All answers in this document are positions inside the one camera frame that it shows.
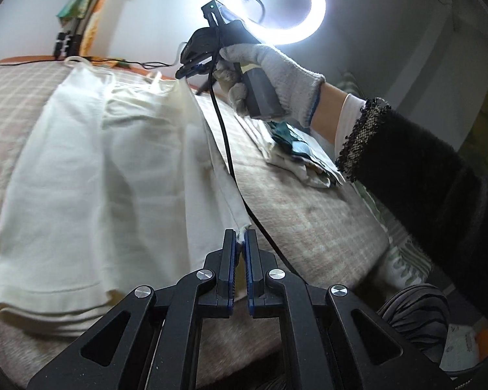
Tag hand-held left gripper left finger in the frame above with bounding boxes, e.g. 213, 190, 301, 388
26, 229, 237, 390

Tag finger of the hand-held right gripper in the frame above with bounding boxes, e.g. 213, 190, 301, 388
175, 58, 214, 79

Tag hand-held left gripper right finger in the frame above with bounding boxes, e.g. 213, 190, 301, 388
245, 229, 458, 390

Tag white pants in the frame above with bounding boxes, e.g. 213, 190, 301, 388
0, 56, 253, 339

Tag person's right forearm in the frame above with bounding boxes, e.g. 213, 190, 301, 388
309, 82, 488, 336

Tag folded white clothes pile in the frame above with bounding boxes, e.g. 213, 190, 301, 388
235, 110, 347, 190

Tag person's right hand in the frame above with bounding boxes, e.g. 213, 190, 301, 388
214, 43, 326, 129

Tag teal patterned cloth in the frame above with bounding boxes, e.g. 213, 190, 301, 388
268, 120, 315, 157

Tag beige checked blanket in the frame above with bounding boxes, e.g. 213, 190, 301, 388
0, 62, 392, 390

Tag black gooseneck holder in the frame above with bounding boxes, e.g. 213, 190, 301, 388
241, 0, 266, 24

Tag colourful hanging cloth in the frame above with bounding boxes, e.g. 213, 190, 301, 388
56, 0, 125, 58

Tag grey striped cloth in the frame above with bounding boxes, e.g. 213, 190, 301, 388
377, 283, 451, 371

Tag white plastic bag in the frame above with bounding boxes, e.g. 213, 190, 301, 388
438, 323, 488, 375

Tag thin black cable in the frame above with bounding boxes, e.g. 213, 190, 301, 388
0, 56, 182, 71

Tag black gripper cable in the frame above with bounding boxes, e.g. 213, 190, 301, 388
208, 55, 304, 279

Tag white ring light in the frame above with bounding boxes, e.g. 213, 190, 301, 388
222, 0, 327, 46

